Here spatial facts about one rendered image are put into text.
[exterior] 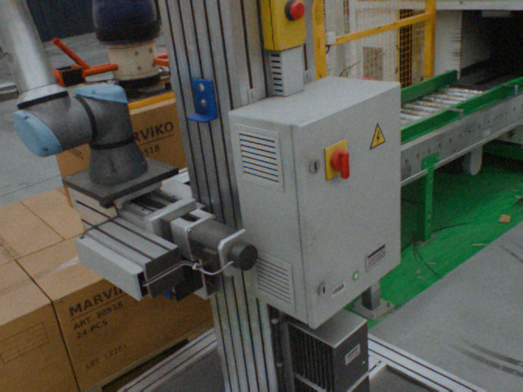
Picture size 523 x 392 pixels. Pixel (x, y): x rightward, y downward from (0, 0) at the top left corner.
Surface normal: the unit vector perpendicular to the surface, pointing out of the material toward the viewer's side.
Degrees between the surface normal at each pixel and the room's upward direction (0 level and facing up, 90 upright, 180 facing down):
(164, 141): 90
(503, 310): 0
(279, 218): 90
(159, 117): 90
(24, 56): 77
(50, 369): 90
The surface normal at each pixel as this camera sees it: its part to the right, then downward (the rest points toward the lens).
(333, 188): 0.69, 0.23
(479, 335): -0.11, -0.91
